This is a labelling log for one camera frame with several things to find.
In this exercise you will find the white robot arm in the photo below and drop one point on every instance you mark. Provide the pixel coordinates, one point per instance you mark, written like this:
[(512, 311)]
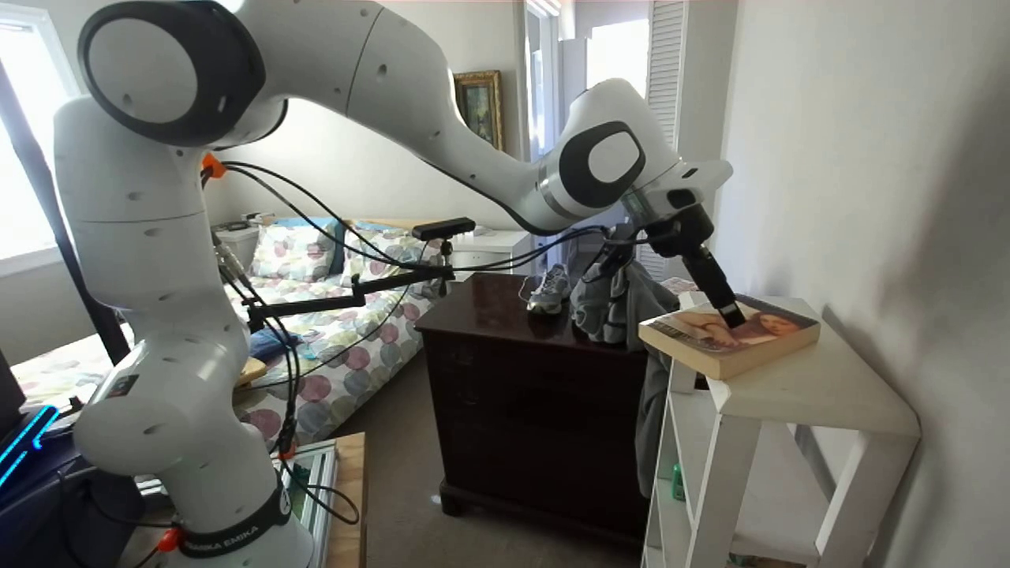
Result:
[(178, 79)]

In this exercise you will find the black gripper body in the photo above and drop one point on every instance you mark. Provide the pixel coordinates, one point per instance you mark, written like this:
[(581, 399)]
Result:
[(681, 234)]

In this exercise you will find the gold framed picture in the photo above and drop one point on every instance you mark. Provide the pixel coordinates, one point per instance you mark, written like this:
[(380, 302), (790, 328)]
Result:
[(480, 105)]

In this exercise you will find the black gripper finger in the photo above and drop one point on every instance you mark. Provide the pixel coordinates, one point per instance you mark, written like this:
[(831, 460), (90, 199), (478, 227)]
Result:
[(709, 277)]

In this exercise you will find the grey sneaker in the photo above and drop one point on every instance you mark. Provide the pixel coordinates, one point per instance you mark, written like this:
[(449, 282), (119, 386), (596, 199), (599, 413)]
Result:
[(551, 293)]

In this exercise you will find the small green bottle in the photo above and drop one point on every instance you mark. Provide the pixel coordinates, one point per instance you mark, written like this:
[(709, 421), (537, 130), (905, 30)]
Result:
[(678, 484)]

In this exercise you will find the floral pillow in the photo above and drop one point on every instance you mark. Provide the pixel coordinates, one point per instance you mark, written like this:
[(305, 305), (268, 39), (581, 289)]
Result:
[(295, 249)]

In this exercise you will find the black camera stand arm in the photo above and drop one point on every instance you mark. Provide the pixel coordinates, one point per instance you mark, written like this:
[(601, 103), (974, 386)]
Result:
[(440, 230)]

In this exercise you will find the dark wooden dresser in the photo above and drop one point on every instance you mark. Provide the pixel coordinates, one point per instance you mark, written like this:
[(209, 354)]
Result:
[(532, 421)]

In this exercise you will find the paperback book with orange cover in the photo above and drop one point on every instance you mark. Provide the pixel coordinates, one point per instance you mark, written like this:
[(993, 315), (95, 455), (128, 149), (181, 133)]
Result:
[(702, 341)]

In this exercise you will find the grey hoodie garment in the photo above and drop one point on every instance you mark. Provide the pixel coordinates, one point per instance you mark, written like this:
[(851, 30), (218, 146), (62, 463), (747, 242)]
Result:
[(608, 307)]

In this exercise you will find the white shelf unit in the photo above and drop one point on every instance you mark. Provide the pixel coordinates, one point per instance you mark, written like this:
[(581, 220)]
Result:
[(788, 463)]

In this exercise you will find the bed with floral duvet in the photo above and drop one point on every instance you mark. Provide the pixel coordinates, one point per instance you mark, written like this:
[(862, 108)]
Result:
[(343, 358)]

